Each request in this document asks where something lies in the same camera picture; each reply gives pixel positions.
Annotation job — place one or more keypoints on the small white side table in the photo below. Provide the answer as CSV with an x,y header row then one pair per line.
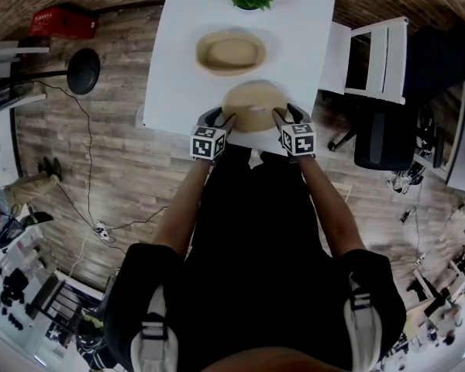
x,y
4,50

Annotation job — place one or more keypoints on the equipment bundle on floor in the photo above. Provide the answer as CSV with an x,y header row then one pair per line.
x,y
430,142

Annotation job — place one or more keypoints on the black office chair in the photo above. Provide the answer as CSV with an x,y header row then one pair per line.
x,y
387,145

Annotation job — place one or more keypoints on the person's right forearm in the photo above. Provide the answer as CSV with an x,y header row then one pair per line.
x,y
325,204

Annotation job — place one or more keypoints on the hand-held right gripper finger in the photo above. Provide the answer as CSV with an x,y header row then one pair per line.
x,y
297,111
281,120

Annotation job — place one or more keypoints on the black standing fan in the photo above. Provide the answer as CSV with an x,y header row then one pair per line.
x,y
84,72

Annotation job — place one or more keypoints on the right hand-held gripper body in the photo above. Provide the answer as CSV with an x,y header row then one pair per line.
x,y
300,140

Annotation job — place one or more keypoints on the person's left forearm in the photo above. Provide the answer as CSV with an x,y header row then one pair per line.
x,y
182,207

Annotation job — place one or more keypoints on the person's head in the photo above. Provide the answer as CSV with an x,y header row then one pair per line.
x,y
267,362

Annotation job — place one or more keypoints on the white workbench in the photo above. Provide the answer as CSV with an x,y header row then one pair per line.
x,y
27,246

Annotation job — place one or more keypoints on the white chair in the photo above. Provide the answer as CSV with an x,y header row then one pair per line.
x,y
393,60

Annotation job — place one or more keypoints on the black charger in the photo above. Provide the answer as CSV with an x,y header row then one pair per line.
x,y
404,218

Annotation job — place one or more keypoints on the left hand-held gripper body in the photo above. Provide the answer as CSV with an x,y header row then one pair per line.
x,y
207,143

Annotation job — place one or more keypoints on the red plastic crate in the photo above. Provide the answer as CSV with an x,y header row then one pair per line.
x,y
62,21

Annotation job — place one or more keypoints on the white power strip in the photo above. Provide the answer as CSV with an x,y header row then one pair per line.
x,y
100,229

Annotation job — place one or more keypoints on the person's body in black clothing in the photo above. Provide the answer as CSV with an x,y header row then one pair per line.
x,y
255,246

